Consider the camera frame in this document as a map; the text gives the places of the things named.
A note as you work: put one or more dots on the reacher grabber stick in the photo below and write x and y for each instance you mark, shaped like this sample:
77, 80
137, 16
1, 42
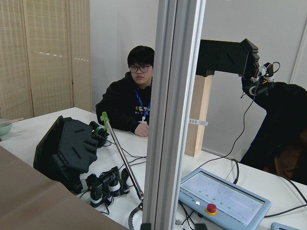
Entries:
136, 185

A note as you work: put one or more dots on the aluminium frame post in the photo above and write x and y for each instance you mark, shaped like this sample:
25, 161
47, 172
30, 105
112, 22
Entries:
178, 34

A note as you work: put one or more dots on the blue teach pendant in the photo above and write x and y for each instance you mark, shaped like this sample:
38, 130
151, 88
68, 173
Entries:
279, 226
222, 202

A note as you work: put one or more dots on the wooden block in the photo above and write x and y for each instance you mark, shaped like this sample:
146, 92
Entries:
198, 111

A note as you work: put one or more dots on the black teleoperation device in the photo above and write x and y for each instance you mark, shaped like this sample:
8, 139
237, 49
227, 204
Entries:
238, 58
68, 149

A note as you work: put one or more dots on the person in black hoodie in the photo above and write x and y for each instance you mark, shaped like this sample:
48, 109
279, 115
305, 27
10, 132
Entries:
127, 102

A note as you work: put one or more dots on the green bowl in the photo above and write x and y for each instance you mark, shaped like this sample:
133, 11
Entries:
5, 128

